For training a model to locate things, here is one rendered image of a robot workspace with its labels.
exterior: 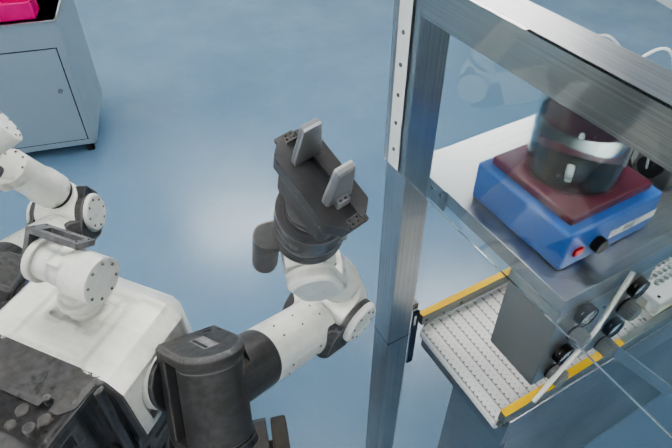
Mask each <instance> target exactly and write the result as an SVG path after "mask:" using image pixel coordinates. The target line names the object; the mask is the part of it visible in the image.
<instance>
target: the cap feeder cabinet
mask: <svg viewBox="0 0 672 448"><path fill-rule="evenodd" d="M36 1H37V4H38V6H39V11H38V15H37V18H36V19H33V20H23V21H13V22H3V23H2V22H0V112H2V113H3V114H4V115H6V116H7V117H8V118H9V119H10V120H11V121H12V122H13V123H14V124H15V126H16V127H17V128H18V129H19V131H20V132H21V134H22V137H23V139H22V141H20V142H19V143H18V144H16V145H15V146H14V147H12V148H11V149H18V150H20V151H22V152H23V153H28V152H35V151H42V150H49V149H56V148H63V147H70V146H77V145H84V144H86V147H87V150H94V149H95V144H94V143H97V137H98V126H99V116H100V105H101V94H102V90H101V87H100V84H99V81H98V78H97V74H96V71H95V68H94V65H93V62H92V58H91V55H90V52H89V49H88V46H87V42H86V39H85V36H84V33H83V29H82V26H81V23H80V20H79V17H78V13H77V10H76V7H75V4H74V1H73V0H36Z"/></svg>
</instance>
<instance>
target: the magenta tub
mask: <svg viewBox="0 0 672 448"><path fill-rule="evenodd" d="M38 11H39V6H38V4H37V1H36V0H0V22H2V23H3V22H13V21H23V20H33V19H36V18H37V15H38Z"/></svg>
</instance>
